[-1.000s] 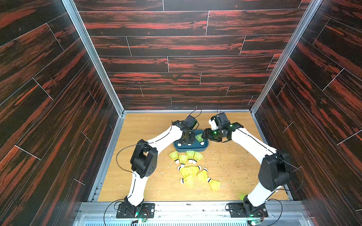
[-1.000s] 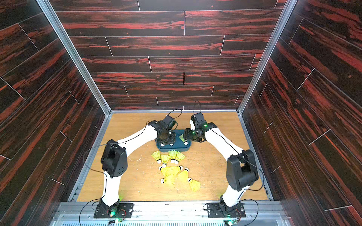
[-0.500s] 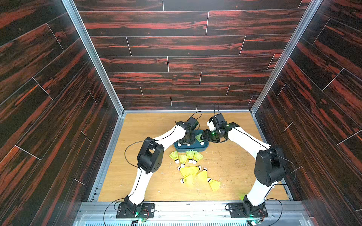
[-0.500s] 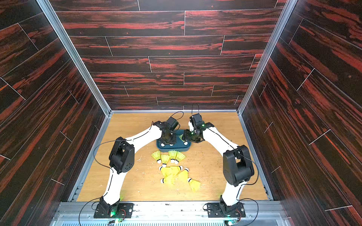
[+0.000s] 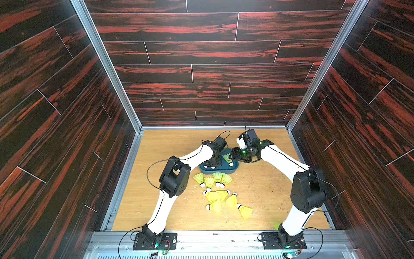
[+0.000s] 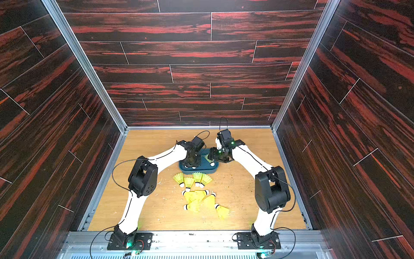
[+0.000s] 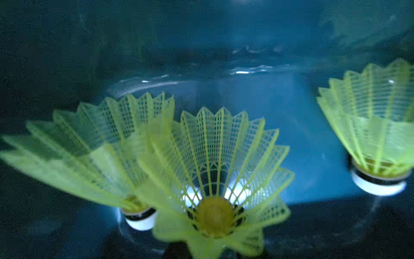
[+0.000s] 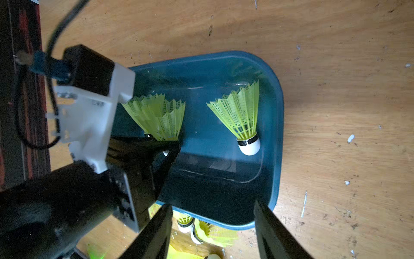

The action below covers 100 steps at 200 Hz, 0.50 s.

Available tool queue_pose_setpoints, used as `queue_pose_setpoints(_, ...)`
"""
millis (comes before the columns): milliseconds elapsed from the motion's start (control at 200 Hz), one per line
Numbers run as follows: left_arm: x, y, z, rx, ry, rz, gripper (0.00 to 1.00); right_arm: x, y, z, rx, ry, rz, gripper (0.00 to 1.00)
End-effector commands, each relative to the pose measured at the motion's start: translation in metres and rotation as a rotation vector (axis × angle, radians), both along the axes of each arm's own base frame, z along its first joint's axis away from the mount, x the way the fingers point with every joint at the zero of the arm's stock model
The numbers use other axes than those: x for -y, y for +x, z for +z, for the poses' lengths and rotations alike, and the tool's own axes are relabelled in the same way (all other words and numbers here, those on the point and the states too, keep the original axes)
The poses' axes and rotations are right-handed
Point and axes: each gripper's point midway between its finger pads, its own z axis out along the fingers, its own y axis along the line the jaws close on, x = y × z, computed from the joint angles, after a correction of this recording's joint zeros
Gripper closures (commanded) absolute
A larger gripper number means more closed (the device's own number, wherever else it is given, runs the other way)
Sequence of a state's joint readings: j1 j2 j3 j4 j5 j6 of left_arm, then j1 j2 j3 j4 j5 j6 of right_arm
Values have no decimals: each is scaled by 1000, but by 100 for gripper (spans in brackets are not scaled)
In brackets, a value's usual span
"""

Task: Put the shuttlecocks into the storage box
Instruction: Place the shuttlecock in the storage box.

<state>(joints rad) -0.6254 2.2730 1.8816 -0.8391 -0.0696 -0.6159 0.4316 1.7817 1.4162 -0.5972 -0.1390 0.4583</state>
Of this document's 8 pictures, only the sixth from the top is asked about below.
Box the teal plastic storage box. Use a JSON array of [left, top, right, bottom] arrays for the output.
[[179, 149, 219, 175]]

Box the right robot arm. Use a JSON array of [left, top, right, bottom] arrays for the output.
[[208, 129, 291, 238]]

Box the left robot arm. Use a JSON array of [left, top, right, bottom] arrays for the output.
[[114, 137, 205, 235]]

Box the yellow shuttlecock centre pile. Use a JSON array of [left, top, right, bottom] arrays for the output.
[[182, 191, 197, 203]]

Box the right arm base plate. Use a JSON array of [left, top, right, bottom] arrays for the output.
[[232, 231, 281, 250]]

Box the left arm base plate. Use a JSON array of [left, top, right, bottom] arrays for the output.
[[107, 232, 153, 251]]

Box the aluminium front rail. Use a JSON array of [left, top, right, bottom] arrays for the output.
[[58, 229, 335, 259]]

